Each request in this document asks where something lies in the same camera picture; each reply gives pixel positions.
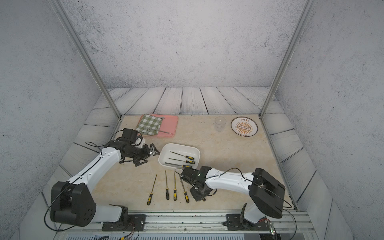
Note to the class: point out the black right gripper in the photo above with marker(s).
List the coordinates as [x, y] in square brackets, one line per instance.
[196, 197]

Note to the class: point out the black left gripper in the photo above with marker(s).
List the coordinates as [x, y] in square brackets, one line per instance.
[147, 153]

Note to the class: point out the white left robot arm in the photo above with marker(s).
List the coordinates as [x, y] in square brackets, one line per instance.
[72, 202]

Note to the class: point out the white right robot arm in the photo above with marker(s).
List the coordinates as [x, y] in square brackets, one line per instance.
[266, 192]

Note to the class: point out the white storage box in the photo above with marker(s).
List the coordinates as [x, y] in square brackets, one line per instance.
[181, 149]

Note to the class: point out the green checkered cloth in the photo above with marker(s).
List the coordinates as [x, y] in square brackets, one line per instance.
[149, 125]

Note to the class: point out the pink tray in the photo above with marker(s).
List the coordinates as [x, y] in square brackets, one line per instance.
[169, 124]

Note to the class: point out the clear plastic cup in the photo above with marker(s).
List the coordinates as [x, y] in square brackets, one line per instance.
[220, 123]

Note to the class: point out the orange patterned plate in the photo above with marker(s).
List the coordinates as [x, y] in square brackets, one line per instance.
[244, 126]

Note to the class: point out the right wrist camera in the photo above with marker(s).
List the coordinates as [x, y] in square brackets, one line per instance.
[189, 175]

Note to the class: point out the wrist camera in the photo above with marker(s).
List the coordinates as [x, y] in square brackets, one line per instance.
[132, 137]
[189, 175]

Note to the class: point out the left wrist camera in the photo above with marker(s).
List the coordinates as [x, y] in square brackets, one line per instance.
[132, 137]

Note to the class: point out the file tool black handle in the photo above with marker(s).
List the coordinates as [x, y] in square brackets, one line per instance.
[167, 188]

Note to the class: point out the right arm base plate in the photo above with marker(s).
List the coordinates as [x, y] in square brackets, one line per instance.
[237, 222]

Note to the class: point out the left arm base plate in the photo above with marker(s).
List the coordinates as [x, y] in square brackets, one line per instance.
[126, 223]

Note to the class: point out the aluminium mounting rail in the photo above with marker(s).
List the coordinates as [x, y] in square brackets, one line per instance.
[184, 225]

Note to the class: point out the left aluminium frame post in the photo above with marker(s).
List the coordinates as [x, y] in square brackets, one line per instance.
[68, 26]

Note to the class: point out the aluminium frame post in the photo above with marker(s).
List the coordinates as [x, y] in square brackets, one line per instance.
[68, 26]
[308, 7]

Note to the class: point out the right aluminium frame post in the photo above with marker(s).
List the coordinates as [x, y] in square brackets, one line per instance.
[308, 7]

